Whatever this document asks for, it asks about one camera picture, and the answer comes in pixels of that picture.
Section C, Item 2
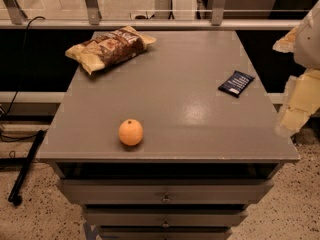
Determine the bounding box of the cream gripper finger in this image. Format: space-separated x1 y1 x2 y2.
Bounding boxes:
272 27 298 53
275 69 320 137

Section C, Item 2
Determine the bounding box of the brown yellow chip bag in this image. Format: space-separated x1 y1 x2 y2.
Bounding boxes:
65 26 156 75

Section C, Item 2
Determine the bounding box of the orange fruit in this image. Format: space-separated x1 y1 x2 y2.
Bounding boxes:
118 119 143 146

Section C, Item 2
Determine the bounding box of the metal railing frame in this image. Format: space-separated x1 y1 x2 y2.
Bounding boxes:
0 0 301 30

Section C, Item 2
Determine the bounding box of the dark blue rxbar wrapper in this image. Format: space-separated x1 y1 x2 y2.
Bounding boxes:
218 70 254 98

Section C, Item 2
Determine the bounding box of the grey drawer cabinet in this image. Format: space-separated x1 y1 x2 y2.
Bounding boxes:
35 29 300 240

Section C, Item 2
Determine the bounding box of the black cable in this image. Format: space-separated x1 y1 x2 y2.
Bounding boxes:
0 15 47 143

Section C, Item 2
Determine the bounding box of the grey drawer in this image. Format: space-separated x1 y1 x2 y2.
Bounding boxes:
99 227 232 240
84 206 247 227
58 179 273 205

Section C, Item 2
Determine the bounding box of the middle grey drawer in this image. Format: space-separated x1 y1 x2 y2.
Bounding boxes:
84 206 247 227

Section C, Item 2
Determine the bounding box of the black rod on floor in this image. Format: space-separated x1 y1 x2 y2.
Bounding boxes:
8 130 45 207

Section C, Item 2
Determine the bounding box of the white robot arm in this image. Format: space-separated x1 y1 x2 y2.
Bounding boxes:
273 1 320 137

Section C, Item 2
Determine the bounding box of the top grey drawer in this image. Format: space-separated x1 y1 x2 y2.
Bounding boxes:
58 179 273 205

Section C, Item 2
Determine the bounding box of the bottom grey drawer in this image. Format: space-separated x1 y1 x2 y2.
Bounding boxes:
99 227 232 240

